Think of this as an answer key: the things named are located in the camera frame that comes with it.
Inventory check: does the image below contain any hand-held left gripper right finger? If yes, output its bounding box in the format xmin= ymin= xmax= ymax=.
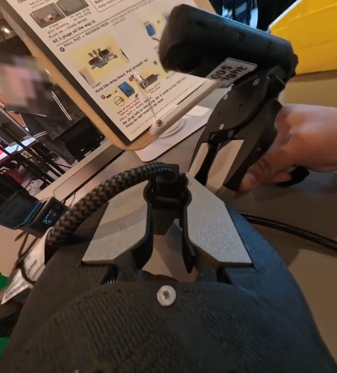
xmin=181 ymin=173 xmax=252 ymax=274

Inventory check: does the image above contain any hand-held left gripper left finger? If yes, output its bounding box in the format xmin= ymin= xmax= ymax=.
xmin=82 ymin=175 xmax=155 ymax=271

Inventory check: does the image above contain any braided black strip cable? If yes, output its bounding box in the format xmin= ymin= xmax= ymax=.
xmin=44 ymin=163 xmax=181 ymax=258

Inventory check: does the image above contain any person's right hand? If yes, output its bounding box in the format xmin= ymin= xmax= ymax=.
xmin=241 ymin=103 xmax=337 ymax=193

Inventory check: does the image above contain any black battery charger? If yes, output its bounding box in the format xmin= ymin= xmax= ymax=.
xmin=0 ymin=192 xmax=69 ymax=237

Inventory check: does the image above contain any yellow plastic bin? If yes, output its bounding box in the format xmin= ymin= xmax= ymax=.
xmin=269 ymin=0 xmax=337 ymax=76

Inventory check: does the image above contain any dark striped jacket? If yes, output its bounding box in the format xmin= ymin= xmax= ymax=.
xmin=20 ymin=82 xmax=105 ymax=165

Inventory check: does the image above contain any instruction sheet on wooden stand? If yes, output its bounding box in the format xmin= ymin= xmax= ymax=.
xmin=0 ymin=0 xmax=236 ymax=163

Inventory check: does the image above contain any black power cord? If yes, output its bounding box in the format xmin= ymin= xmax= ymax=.
xmin=240 ymin=214 xmax=337 ymax=263

